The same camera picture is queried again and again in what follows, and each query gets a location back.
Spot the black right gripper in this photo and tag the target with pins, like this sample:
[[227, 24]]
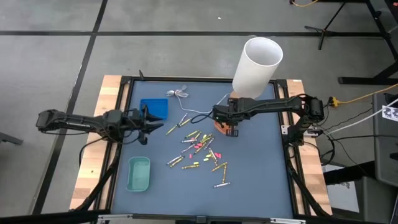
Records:
[[225, 113]]

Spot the grey cabinet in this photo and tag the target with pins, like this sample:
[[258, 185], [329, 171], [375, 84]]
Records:
[[385, 149]]

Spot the orange plastic bin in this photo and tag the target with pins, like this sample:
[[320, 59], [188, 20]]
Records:
[[219, 128]]

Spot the black diagonal frame strut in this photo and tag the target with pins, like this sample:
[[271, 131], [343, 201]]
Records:
[[97, 183], [309, 193]]

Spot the black rig crossbar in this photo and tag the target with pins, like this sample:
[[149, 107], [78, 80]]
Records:
[[46, 216]]

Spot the black table frame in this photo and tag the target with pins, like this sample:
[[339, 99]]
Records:
[[186, 78]]

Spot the blue plastic mesh basket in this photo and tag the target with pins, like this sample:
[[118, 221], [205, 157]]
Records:
[[158, 105]]

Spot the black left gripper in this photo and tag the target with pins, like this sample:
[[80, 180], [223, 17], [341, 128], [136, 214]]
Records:
[[133, 119]]

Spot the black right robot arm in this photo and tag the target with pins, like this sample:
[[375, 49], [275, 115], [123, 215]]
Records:
[[273, 104]]

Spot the white cylindrical lamp shade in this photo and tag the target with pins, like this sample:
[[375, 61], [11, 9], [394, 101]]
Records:
[[255, 74]]

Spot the teal plastic bin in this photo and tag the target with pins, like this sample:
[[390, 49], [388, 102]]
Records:
[[138, 174]]

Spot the black floor stand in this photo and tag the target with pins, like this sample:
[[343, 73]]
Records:
[[357, 80]]

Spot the black tripod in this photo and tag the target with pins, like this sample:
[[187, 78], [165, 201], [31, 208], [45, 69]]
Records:
[[323, 31]]

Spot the grey crayon white wrapper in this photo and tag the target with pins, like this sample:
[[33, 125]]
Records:
[[209, 143], [222, 184], [183, 119], [189, 141], [174, 160], [212, 154], [188, 148]]

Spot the white marker paper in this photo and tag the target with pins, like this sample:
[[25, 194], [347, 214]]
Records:
[[390, 112]]

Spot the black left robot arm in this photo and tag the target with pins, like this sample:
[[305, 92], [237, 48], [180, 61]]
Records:
[[81, 119]]

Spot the grey metal foot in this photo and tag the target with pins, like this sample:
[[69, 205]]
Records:
[[9, 138]]

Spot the wooden lamp base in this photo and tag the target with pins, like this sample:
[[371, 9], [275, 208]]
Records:
[[233, 94]]

